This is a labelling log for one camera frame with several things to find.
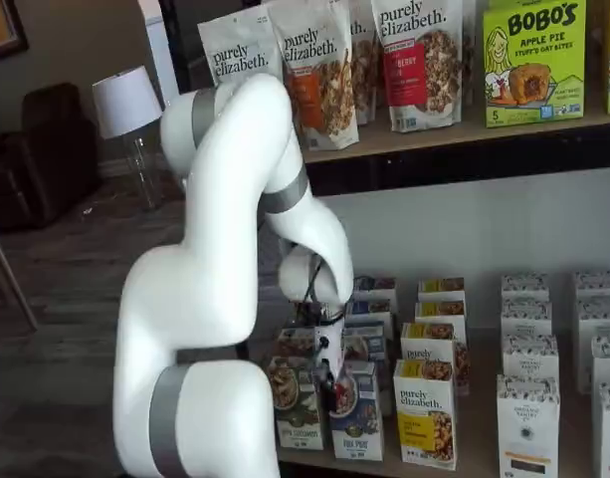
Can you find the green Bobo's apple pie box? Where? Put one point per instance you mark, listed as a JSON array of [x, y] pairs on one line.
[[533, 65]]

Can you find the red purely elizabeth granola bag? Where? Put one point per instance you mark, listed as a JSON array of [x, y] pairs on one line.
[[419, 74]]

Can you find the yellow purely elizabeth box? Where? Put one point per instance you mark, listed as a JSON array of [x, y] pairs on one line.
[[440, 311], [424, 418], [441, 288], [429, 341]]

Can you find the dark framed picture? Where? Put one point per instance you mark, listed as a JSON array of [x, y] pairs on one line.
[[6, 25]]

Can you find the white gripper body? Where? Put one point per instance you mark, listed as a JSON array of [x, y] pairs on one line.
[[332, 348]]

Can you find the green apple cinnamon oatmeal box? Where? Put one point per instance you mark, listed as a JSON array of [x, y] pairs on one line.
[[292, 343], [294, 398]]

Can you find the dark brown armchair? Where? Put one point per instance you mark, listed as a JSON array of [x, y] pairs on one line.
[[41, 159]]

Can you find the black metal shelf frame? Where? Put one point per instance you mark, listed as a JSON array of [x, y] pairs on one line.
[[434, 164]]

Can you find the white shade table lamp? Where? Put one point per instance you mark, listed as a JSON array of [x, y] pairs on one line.
[[125, 102]]

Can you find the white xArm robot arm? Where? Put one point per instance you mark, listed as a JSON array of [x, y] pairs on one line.
[[210, 249]]

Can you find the blue white Nature's Path box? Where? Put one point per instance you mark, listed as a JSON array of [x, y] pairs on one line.
[[359, 423], [364, 343]]

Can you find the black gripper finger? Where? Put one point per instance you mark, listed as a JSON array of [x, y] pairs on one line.
[[330, 393]]

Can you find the blue purely elizabeth granola bag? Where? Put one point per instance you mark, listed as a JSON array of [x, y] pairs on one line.
[[235, 55]]

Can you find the tall white appliance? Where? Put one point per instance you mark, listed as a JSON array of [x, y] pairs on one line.
[[157, 50]]

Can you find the blue-top purely elizabeth box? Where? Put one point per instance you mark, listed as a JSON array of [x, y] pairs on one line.
[[376, 288], [371, 311]]

